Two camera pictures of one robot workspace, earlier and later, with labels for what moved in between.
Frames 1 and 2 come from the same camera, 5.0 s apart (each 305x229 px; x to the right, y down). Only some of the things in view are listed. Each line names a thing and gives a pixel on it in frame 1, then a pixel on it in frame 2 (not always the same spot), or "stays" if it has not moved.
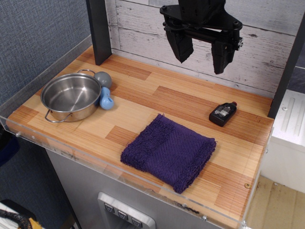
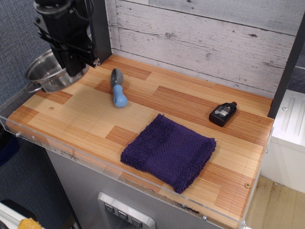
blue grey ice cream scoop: (106, 101) -> (116, 78)
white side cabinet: (284, 162) stays
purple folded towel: (168, 152) stays
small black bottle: (221, 114) stays
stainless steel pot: (71, 97) -> (46, 74)
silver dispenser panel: (116, 213) stays
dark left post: (97, 16) stays
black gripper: (205, 19) -> (67, 23)
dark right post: (288, 68) stays
